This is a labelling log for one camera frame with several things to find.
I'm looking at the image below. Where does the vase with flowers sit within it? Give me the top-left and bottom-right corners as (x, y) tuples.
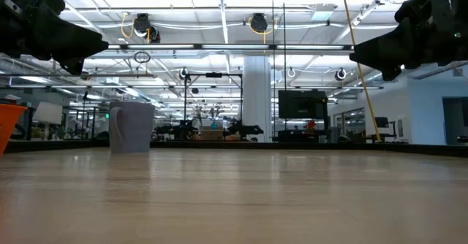
(193, 103), (224, 130)

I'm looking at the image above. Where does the black desk monitor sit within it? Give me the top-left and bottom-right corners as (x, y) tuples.
(374, 115), (398, 142)

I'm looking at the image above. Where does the cardboard box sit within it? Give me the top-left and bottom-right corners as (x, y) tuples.
(200, 129), (224, 142)

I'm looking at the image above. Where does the black coiled cable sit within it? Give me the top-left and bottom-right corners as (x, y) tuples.
(133, 50), (151, 64)

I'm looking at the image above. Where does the black background station frame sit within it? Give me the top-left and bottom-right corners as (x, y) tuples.
(184, 72), (244, 142)

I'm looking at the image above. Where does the grey-blue mug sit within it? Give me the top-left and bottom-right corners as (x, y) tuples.
(108, 101), (156, 155)

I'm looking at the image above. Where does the orange plastic mesh basket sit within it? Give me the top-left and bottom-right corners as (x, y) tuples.
(0, 103), (29, 158)

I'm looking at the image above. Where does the white board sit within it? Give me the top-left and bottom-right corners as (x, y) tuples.
(32, 101), (64, 125)

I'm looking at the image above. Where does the black hanging cable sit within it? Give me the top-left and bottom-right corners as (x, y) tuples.
(271, 0), (276, 142)
(282, 0), (287, 142)

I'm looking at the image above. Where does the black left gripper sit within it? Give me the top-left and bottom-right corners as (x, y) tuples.
(0, 0), (110, 76)

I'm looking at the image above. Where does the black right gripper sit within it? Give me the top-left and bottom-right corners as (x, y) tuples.
(349, 0), (468, 83)

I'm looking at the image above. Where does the yellow hanging cable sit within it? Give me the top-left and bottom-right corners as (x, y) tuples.
(339, 0), (382, 142)

